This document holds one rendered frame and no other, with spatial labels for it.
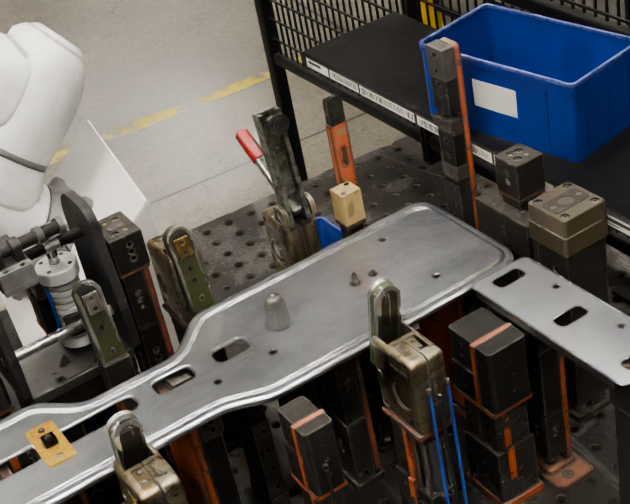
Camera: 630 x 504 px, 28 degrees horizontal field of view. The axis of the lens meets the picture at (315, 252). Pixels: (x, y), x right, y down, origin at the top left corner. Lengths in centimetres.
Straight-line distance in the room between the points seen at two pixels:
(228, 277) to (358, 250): 59
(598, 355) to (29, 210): 103
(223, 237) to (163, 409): 91
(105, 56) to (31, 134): 312
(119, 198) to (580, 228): 79
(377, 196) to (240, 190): 156
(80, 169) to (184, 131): 220
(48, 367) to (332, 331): 41
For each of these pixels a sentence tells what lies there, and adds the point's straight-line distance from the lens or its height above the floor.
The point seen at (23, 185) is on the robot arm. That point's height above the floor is 103.
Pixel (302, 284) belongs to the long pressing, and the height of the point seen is 100.
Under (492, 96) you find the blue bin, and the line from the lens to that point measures 193.
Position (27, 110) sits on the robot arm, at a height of 115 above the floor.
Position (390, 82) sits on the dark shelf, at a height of 103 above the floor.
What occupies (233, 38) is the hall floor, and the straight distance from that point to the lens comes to 510.
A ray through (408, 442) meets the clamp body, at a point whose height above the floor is 89.
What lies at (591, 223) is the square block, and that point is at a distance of 174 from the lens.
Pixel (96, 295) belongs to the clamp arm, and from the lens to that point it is 169.
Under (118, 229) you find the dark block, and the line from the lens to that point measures 176.
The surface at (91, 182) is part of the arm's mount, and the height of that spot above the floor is 97.
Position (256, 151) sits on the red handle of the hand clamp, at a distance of 184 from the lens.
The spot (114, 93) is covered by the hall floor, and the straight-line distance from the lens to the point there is 488.
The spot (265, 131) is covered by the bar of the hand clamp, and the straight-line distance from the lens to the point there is 175.
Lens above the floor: 200
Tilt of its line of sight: 33 degrees down
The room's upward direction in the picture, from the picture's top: 12 degrees counter-clockwise
